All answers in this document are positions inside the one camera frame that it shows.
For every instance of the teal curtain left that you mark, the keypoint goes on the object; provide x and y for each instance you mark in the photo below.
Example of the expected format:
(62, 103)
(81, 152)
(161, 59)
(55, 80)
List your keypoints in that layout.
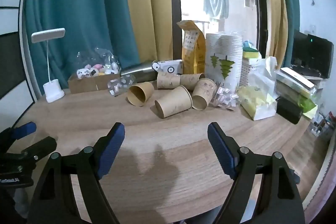
(89, 24)

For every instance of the white bag with yellow cloths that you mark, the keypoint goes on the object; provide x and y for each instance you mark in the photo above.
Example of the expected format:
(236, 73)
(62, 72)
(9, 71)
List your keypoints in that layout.
(258, 95)

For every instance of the stainless steel bottle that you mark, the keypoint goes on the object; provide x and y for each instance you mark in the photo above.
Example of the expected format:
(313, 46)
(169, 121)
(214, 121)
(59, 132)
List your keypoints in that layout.
(143, 72)

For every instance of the white perforated basket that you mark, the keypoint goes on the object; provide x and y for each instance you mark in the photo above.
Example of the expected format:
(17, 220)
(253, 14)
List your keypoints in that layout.
(247, 66)

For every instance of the yellow curtain right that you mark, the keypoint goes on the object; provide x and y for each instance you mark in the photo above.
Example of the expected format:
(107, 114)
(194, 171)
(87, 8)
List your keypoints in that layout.
(278, 30)

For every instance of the black monitor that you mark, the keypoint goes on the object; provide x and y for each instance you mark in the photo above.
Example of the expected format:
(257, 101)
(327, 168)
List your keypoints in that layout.
(312, 55)

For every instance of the bagged white cup stack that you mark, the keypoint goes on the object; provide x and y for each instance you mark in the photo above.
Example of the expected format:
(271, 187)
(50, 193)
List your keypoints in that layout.
(224, 53)

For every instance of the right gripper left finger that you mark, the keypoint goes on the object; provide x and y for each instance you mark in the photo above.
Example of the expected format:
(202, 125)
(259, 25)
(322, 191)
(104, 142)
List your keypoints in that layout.
(54, 200)

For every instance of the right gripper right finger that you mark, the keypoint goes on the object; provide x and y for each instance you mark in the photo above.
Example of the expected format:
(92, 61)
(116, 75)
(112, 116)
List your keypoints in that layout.
(278, 200)

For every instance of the yellow curtain left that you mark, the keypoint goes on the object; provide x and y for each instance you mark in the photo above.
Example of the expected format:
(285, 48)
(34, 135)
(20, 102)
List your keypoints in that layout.
(152, 27)

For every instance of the yellow curtain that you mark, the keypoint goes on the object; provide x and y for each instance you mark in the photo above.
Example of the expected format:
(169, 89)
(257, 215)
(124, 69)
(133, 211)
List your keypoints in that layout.
(152, 27)
(278, 30)

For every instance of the yellow green sponge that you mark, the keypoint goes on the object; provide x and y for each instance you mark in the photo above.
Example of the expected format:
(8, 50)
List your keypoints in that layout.
(249, 52)

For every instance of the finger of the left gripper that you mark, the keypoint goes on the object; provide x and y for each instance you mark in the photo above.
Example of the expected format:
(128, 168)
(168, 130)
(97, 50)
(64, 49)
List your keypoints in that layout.
(33, 153)
(24, 130)

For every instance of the brown paper cup printed right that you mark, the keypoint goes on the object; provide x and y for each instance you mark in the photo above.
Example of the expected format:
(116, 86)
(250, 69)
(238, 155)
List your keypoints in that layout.
(203, 93)

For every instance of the stack of boxes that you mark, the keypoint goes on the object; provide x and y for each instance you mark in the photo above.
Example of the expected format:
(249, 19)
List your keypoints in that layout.
(297, 93)

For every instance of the brown cardboard box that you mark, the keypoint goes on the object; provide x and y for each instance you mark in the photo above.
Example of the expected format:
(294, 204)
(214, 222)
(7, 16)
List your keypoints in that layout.
(90, 84)

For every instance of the yellow paper bag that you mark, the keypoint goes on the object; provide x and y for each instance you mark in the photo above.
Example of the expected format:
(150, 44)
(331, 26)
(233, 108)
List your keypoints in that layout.
(193, 48)

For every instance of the clear bag of wrapped candies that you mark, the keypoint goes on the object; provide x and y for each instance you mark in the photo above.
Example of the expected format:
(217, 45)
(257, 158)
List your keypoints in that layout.
(224, 98)

